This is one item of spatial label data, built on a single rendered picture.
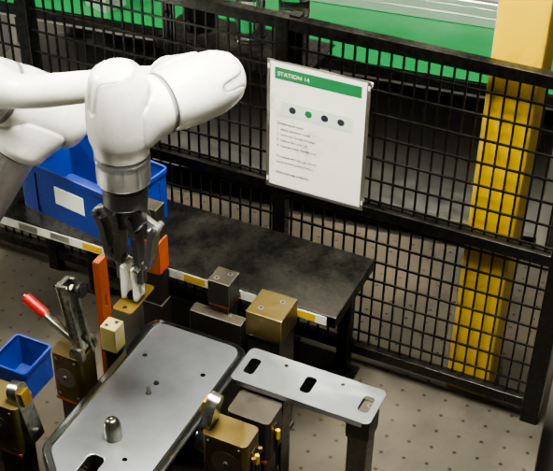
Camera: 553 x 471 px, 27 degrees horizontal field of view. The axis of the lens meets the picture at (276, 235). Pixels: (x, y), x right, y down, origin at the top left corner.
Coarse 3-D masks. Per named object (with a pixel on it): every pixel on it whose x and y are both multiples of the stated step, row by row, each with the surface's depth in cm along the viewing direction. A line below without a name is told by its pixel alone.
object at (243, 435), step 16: (224, 416) 208; (208, 432) 205; (224, 432) 205; (240, 432) 205; (256, 432) 205; (208, 448) 206; (224, 448) 204; (240, 448) 202; (256, 448) 207; (208, 464) 209; (224, 464) 206; (240, 464) 205; (256, 464) 208
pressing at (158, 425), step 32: (160, 320) 236; (128, 352) 227; (160, 352) 228; (192, 352) 228; (224, 352) 228; (96, 384) 220; (128, 384) 220; (160, 384) 221; (192, 384) 221; (224, 384) 222; (96, 416) 214; (128, 416) 214; (160, 416) 214; (192, 416) 214; (64, 448) 207; (96, 448) 207; (128, 448) 207; (160, 448) 207
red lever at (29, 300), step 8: (24, 296) 218; (32, 296) 219; (24, 304) 219; (32, 304) 218; (40, 304) 219; (40, 312) 218; (48, 312) 219; (48, 320) 219; (56, 320) 219; (56, 328) 219; (64, 328) 219; (64, 336) 219
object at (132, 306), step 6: (150, 288) 204; (132, 294) 201; (144, 294) 202; (120, 300) 201; (126, 300) 201; (132, 300) 201; (138, 300) 201; (114, 306) 200; (120, 306) 200; (126, 306) 200; (132, 306) 200; (138, 306) 200; (126, 312) 198; (132, 312) 198
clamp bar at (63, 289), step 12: (60, 288) 210; (72, 288) 211; (84, 288) 211; (60, 300) 212; (72, 300) 214; (72, 312) 213; (84, 312) 217; (72, 324) 214; (84, 324) 217; (72, 336) 216; (84, 336) 219
